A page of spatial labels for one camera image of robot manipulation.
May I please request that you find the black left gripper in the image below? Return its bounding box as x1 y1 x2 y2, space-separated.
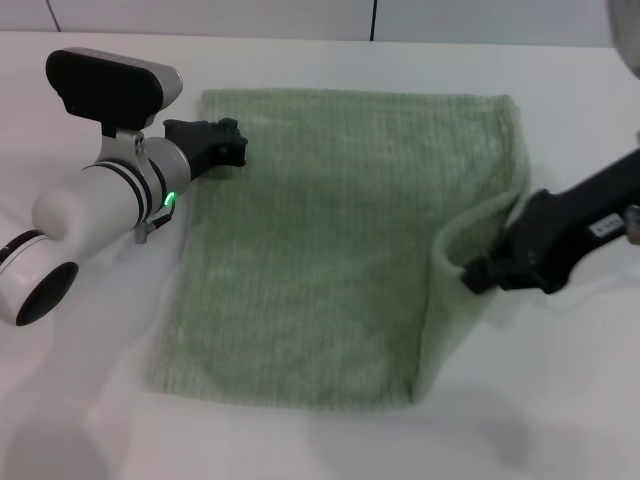
163 116 250 183

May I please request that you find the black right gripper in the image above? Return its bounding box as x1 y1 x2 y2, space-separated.
461 146 640 297

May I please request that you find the green ribbed towel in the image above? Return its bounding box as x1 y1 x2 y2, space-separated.
143 87 533 414

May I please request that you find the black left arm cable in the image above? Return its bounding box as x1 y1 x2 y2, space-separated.
133 202 177 245

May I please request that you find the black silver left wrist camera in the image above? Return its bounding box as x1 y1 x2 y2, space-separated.
44 46 184 156

